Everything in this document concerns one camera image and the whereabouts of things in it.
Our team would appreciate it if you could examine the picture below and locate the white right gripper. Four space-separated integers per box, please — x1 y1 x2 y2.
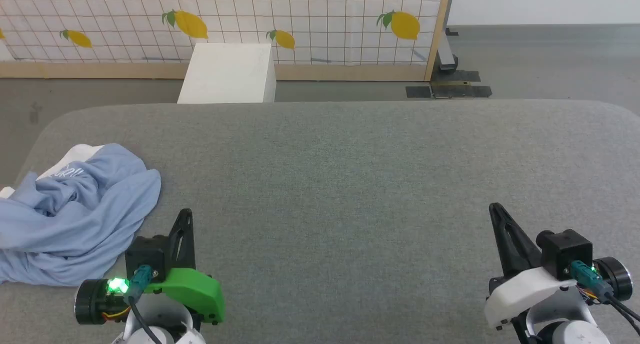
484 202 577 330

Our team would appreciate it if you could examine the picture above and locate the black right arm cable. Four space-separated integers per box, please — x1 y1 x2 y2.
570 260 640 324

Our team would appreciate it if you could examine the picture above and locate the light blue and white garment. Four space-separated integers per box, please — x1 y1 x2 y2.
0 143 162 287

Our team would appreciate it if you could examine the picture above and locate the white rectangular box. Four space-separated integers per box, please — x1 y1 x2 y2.
177 43 277 104

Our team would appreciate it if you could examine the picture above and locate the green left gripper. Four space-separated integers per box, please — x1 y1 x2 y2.
144 209 227 326

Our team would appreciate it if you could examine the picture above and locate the lemon print partition screen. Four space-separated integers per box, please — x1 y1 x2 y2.
0 0 455 82

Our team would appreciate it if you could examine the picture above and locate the grey metal screen foot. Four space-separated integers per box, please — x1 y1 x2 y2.
436 28 459 75

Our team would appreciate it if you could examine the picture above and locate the black taped floor plate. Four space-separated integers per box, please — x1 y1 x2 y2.
405 71 493 99

